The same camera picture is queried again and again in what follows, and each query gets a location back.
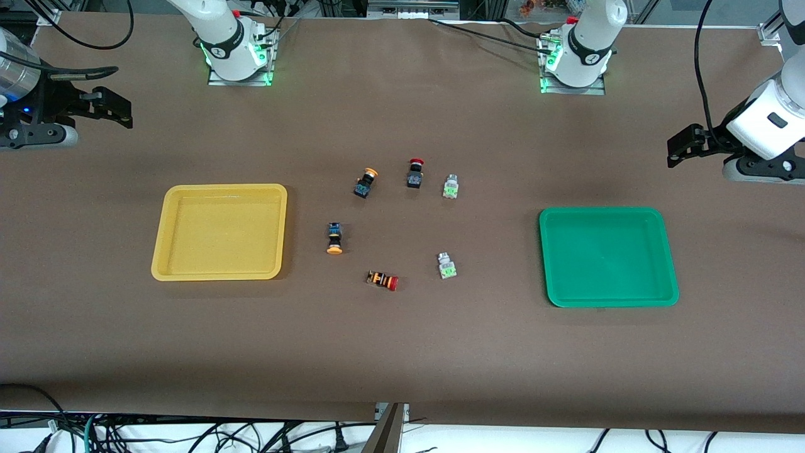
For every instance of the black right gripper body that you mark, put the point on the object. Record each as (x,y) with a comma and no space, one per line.
(51,100)

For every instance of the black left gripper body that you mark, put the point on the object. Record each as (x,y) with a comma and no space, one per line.
(717,136)

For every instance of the green white button switch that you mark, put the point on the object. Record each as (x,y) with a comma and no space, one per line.
(446,266)
(450,187)

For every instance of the yellow push button switch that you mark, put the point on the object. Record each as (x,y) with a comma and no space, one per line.
(334,239)
(365,182)

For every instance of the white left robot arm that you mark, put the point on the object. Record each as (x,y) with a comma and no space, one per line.
(588,44)

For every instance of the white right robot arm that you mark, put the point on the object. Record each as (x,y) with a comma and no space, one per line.
(226,38)

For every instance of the green plastic tray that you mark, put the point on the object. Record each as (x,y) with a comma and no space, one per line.
(607,258)

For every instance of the yellow plastic tray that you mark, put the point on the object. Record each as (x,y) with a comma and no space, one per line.
(220,233)

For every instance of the colourful background items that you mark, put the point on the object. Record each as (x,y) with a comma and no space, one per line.
(550,6)

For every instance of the red button black body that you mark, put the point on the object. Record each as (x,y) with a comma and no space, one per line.
(415,173)

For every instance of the red button orange body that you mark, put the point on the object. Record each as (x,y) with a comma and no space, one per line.
(382,280)

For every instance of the table cover sheet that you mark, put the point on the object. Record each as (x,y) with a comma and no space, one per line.
(402,352)

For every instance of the black power plug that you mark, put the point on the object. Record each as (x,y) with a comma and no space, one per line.
(341,443)

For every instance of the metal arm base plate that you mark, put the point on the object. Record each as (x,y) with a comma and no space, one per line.
(273,63)
(597,90)

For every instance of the aluminium frame profile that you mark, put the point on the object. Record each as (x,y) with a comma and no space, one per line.
(412,9)

